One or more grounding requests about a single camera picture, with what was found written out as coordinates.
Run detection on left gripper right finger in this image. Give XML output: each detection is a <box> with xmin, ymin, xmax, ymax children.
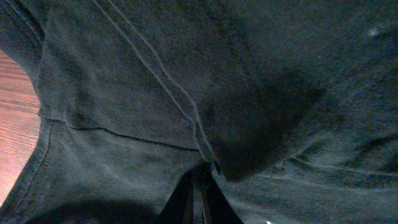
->
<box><xmin>198</xmin><ymin>167</ymin><xmax>244</xmax><ymax>224</ymax></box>

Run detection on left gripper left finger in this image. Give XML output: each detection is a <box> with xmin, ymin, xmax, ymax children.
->
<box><xmin>154</xmin><ymin>171</ymin><xmax>193</xmax><ymax>224</ymax></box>

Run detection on black t-shirt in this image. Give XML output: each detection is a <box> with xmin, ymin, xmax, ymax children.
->
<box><xmin>1</xmin><ymin>0</ymin><xmax>397</xmax><ymax>223</ymax></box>

